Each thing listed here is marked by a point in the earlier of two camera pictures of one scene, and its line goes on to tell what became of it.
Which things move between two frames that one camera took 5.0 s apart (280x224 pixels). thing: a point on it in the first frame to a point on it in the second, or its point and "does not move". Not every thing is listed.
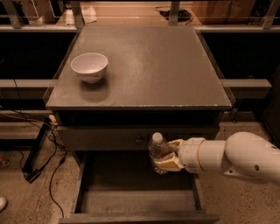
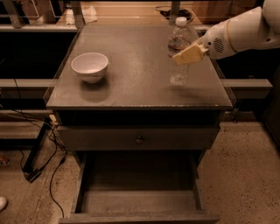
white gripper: (189, 154) to (215, 41)
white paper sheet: (88, 15) does not move
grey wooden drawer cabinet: (159, 79) does not move
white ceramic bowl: (90, 66) does not move
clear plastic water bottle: (157, 148) to (180, 38)
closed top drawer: (127, 138) does not move
